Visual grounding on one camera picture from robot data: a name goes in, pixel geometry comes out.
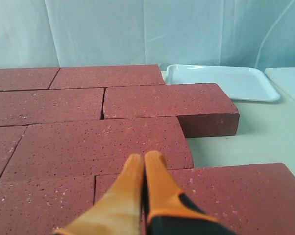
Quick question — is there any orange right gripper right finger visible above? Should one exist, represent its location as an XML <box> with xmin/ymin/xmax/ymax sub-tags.
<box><xmin>144</xmin><ymin>151</ymin><xmax>232</xmax><ymax>235</ymax></box>

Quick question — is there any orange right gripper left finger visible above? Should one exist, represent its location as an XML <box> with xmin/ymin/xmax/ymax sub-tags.
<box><xmin>53</xmin><ymin>154</ymin><xmax>144</xmax><ymax>235</ymax></box>

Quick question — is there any red brick second row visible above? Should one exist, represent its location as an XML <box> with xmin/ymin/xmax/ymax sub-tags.
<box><xmin>0</xmin><ymin>88</ymin><xmax>104</xmax><ymax>126</ymax></box>
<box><xmin>103</xmin><ymin>83</ymin><xmax>240</xmax><ymax>138</ymax></box>

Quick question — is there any red brick third row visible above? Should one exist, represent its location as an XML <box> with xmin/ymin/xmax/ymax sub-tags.
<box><xmin>0</xmin><ymin>117</ymin><xmax>194</xmax><ymax>183</ymax></box>

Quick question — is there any red brick back row right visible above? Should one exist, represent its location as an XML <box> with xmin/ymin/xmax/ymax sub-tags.
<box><xmin>50</xmin><ymin>64</ymin><xmax>165</xmax><ymax>89</ymax></box>

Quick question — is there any white plastic tray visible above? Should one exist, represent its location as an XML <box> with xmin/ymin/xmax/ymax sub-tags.
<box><xmin>165</xmin><ymin>64</ymin><xmax>280</xmax><ymax>102</ymax></box>

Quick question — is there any white board far right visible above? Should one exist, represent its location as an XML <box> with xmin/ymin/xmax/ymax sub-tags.
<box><xmin>265</xmin><ymin>67</ymin><xmax>295</xmax><ymax>101</ymax></box>

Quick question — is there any white backdrop curtain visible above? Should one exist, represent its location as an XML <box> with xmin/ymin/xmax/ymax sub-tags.
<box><xmin>0</xmin><ymin>0</ymin><xmax>295</xmax><ymax>70</ymax></box>

